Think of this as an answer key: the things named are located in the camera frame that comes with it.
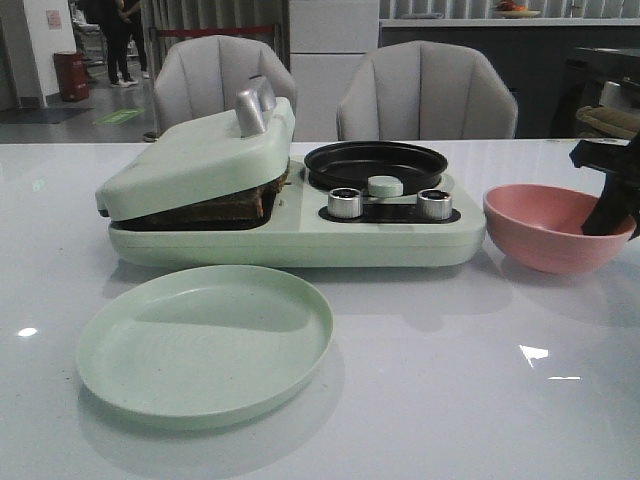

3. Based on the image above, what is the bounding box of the silver knob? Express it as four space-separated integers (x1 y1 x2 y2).
416 189 453 221
327 187 363 219

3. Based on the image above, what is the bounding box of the light green plate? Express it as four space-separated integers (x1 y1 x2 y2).
76 265 333 430

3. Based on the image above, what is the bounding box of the black round frying pan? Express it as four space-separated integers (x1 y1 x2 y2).
304 141 448 195

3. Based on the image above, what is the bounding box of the green breakfast maker lid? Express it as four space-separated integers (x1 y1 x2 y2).
95 77 295 221

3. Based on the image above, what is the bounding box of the dark floor mat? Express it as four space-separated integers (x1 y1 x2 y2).
1 107 91 125

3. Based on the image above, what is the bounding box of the white cabinet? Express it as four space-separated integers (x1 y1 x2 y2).
288 1 379 142

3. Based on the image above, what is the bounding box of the pink bowl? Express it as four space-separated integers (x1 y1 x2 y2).
483 184 636 274

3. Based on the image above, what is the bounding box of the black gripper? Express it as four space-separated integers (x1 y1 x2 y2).
569 140 639 236

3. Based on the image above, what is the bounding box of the beige sofa cushion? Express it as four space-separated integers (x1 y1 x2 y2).
575 106 639 140

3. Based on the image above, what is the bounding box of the bread slice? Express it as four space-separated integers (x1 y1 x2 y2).
140 186 275 229
269 170 289 195

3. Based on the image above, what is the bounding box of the stanchion post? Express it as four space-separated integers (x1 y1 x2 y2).
143 26 158 143

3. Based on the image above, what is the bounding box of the red bin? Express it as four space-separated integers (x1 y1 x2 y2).
53 52 89 102

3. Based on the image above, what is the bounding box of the grey chair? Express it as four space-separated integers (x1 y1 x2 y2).
154 35 297 144
336 40 518 141

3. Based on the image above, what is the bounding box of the right grey chair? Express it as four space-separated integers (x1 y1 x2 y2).
336 40 518 141

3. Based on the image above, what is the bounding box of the person in black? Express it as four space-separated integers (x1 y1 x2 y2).
80 0 149 88

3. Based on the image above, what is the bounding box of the fruit bowl on counter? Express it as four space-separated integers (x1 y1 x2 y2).
493 0 540 19

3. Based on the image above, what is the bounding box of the right silver knob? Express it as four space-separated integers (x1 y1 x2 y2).
416 189 453 221

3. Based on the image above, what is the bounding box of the left silver knob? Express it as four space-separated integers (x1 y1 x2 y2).
327 187 363 219

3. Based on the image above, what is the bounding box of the left grey chair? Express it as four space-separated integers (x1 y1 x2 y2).
154 35 297 144

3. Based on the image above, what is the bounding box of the dark counter cabinet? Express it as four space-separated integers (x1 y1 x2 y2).
379 18 639 138

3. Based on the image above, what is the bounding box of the red barrier belt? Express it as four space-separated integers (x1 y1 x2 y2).
154 24 279 38

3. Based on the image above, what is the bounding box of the green breakfast maker base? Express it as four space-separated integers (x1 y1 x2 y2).
108 155 486 270

